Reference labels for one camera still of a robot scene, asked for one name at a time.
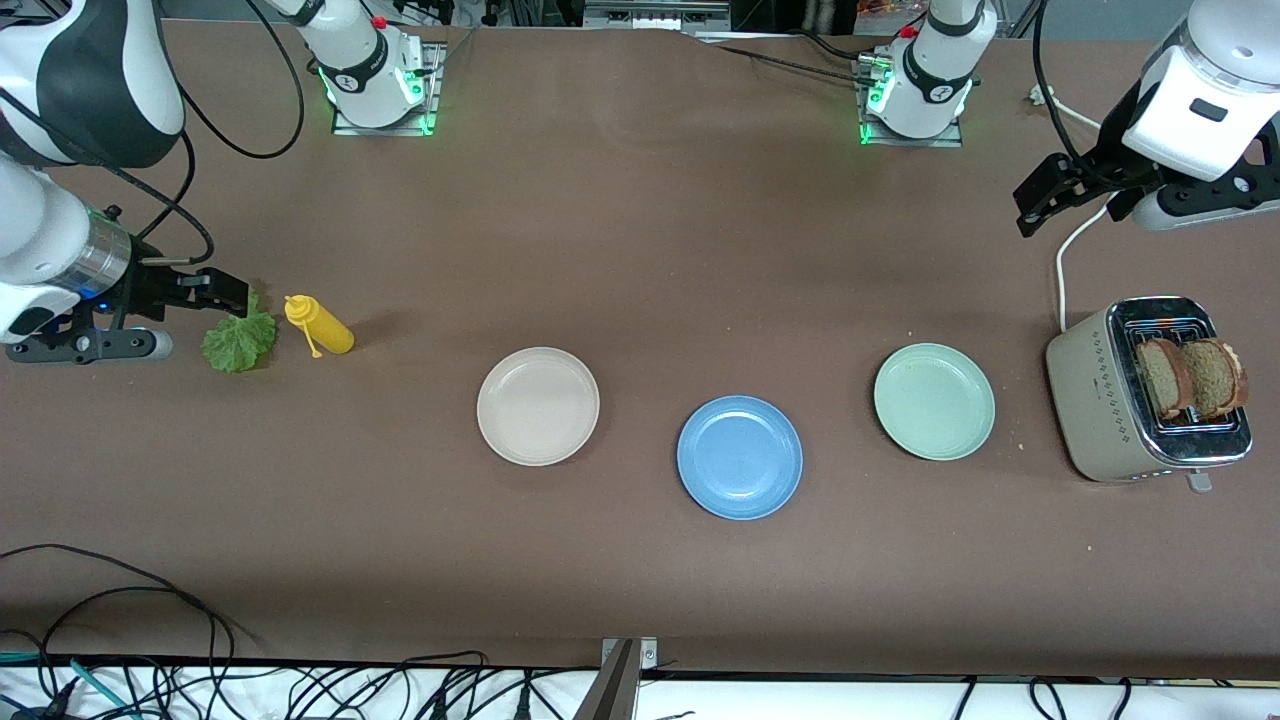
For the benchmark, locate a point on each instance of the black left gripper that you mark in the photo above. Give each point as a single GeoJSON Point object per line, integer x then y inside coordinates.
{"type": "Point", "coordinates": [1102, 163]}

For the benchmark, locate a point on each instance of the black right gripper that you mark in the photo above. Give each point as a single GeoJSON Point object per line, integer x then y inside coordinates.
{"type": "Point", "coordinates": [146, 288]}

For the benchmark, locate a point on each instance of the green lettuce leaf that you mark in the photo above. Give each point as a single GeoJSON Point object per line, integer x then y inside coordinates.
{"type": "Point", "coordinates": [240, 340]}

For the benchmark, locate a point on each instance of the yellow mustard squeeze bottle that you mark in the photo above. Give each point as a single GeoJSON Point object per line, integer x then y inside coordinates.
{"type": "Point", "coordinates": [325, 325]}

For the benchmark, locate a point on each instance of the brown bread slice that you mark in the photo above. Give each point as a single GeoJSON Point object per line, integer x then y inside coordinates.
{"type": "Point", "coordinates": [1215, 380]}
{"type": "Point", "coordinates": [1160, 380]}

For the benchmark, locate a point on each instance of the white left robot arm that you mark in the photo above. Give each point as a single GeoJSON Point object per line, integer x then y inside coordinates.
{"type": "Point", "coordinates": [1180, 140]}

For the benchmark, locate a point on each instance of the green round plate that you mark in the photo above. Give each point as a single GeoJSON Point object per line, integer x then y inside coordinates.
{"type": "Point", "coordinates": [934, 400]}

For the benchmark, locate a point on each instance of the beige round plate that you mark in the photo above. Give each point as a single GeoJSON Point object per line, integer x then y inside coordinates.
{"type": "Point", "coordinates": [538, 405]}

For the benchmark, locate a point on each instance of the blue round plate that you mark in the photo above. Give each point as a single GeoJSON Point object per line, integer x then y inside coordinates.
{"type": "Point", "coordinates": [740, 457]}

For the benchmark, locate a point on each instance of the slanted aluminium strut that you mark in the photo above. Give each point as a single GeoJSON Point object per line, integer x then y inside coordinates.
{"type": "Point", "coordinates": [1025, 18]}

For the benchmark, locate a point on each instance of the beige chrome toaster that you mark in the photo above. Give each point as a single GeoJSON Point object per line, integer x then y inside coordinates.
{"type": "Point", "coordinates": [1095, 400]}

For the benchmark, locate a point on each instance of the orange package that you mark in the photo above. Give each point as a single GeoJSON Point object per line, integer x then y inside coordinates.
{"type": "Point", "coordinates": [870, 8]}

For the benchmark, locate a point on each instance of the brown table cover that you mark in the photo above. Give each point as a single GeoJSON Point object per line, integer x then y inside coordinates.
{"type": "Point", "coordinates": [640, 250]}

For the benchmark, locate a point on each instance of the black power plug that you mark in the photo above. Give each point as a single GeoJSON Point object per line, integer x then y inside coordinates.
{"type": "Point", "coordinates": [522, 702]}
{"type": "Point", "coordinates": [437, 706]}

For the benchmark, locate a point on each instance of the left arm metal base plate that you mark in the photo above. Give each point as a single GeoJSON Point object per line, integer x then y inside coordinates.
{"type": "Point", "coordinates": [945, 141]}

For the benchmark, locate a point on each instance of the aluminium post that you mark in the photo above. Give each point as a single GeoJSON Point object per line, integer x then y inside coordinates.
{"type": "Point", "coordinates": [612, 690]}

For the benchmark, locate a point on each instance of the small metal bracket plate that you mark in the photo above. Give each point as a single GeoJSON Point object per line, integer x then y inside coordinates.
{"type": "Point", "coordinates": [648, 655]}

